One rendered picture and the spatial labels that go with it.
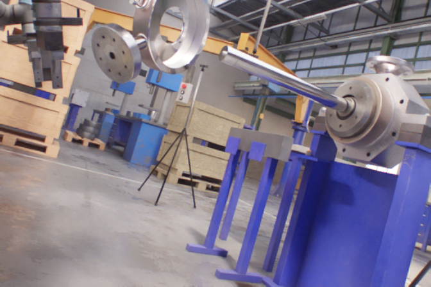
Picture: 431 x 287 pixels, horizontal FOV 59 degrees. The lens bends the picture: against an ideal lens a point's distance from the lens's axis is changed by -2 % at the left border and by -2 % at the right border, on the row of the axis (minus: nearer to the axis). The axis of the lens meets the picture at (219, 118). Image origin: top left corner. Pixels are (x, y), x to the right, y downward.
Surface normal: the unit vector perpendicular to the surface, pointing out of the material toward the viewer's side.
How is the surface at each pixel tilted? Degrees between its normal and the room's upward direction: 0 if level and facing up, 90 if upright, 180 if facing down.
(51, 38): 97
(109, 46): 131
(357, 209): 90
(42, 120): 90
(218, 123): 90
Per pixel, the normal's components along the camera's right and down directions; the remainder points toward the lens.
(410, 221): 0.47, 0.06
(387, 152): 0.13, 0.72
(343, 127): -0.84, -0.29
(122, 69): -0.56, 0.46
